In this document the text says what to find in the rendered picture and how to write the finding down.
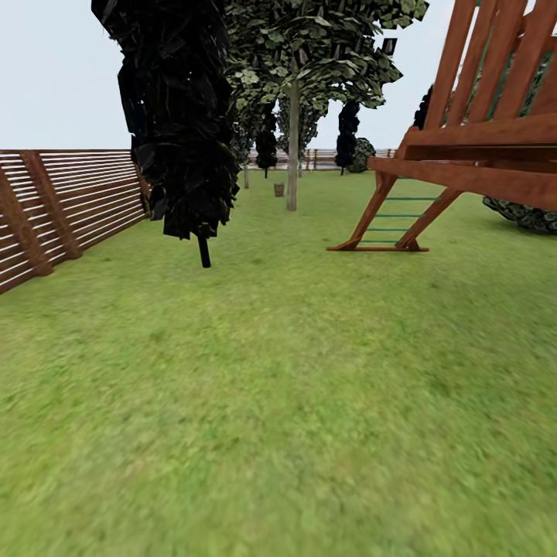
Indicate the bush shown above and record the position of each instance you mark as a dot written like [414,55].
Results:
[527,217]
[363,150]

